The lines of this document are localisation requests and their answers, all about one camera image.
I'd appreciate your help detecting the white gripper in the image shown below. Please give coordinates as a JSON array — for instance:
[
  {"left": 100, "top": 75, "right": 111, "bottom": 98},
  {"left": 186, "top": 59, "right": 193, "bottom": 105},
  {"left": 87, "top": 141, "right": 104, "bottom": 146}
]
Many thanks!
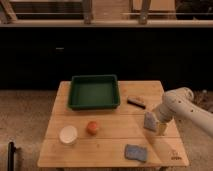
[{"left": 153, "top": 104, "right": 173, "bottom": 136}]

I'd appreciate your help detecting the grey towel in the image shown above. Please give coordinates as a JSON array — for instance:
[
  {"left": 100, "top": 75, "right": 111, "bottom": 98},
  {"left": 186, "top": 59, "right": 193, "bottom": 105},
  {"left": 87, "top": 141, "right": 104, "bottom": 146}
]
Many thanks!
[{"left": 144, "top": 112, "right": 157, "bottom": 131}]

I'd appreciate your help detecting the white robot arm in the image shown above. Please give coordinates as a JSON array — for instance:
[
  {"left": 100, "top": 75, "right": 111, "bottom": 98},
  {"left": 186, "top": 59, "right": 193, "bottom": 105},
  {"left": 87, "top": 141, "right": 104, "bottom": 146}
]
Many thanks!
[{"left": 153, "top": 87, "right": 213, "bottom": 138}]

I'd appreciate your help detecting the green plastic tray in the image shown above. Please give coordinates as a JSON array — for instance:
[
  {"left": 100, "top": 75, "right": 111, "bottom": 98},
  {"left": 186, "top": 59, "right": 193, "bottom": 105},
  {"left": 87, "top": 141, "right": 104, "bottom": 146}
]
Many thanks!
[{"left": 67, "top": 75, "right": 120, "bottom": 110}]

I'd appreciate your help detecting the wooden folding table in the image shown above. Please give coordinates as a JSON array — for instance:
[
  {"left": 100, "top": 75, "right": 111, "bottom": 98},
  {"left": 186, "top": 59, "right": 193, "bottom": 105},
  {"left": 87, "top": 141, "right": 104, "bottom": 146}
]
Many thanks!
[{"left": 38, "top": 81, "right": 189, "bottom": 168}]

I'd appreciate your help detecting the black and tan brush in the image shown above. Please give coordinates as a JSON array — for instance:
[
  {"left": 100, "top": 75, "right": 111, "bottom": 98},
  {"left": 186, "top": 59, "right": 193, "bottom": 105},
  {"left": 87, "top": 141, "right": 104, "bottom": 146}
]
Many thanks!
[{"left": 127, "top": 97, "right": 146, "bottom": 109}]

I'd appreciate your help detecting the blue sponge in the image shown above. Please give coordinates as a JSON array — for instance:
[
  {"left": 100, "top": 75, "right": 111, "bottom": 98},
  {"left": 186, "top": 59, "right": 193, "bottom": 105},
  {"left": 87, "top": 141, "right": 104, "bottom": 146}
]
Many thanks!
[{"left": 124, "top": 144, "right": 148, "bottom": 162}]

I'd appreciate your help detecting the orange small cup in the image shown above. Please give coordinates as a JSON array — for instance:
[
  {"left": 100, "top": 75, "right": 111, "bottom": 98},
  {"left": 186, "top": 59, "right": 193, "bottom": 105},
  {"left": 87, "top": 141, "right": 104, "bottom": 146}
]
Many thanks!
[{"left": 86, "top": 121, "right": 99, "bottom": 135}]

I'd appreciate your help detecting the white round bowl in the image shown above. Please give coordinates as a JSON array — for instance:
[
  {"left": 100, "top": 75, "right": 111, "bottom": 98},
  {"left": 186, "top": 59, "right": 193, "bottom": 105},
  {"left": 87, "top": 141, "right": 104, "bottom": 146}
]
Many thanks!
[{"left": 59, "top": 125, "right": 78, "bottom": 145}]

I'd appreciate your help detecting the wooden railing shelf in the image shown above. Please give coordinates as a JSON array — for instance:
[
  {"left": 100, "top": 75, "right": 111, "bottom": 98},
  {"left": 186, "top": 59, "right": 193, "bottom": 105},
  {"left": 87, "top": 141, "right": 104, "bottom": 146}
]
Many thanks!
[{"left": 0, "top": 0, "right": 213, "bottom": 27}]

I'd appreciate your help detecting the black chair post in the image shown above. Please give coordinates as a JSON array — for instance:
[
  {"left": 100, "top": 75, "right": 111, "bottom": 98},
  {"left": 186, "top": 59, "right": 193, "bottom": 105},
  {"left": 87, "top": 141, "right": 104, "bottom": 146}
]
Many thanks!
[{"left": 7, "top": 141, "right": 16, "bottom": 171}]

